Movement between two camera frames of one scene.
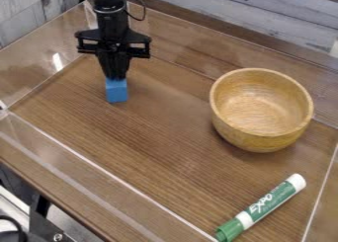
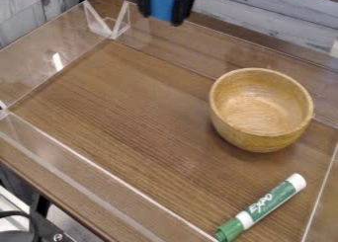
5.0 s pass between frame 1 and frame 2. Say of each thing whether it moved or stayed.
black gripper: moved
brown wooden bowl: stayed
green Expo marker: stayed
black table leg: stayed
